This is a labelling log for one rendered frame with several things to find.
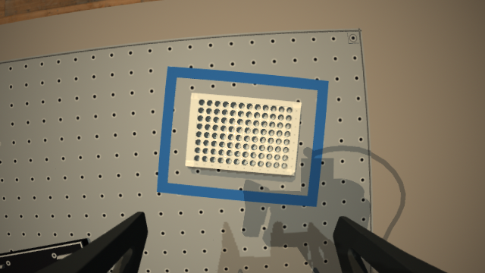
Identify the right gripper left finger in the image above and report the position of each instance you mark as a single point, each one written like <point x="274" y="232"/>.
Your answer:
<point x="121" y="247"/>

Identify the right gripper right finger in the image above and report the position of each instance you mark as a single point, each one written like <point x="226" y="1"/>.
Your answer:
<point x="353" y="242"/>

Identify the light grey grid plate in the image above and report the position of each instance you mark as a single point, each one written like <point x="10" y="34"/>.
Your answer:
<point x="80" y="135"/>

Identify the beige well plate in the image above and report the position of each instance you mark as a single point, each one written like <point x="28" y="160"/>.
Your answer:
<point x="227" y="143"/>

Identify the blue tape outline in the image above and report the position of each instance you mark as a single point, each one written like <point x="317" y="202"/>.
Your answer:
<point x="241" y="77"/>

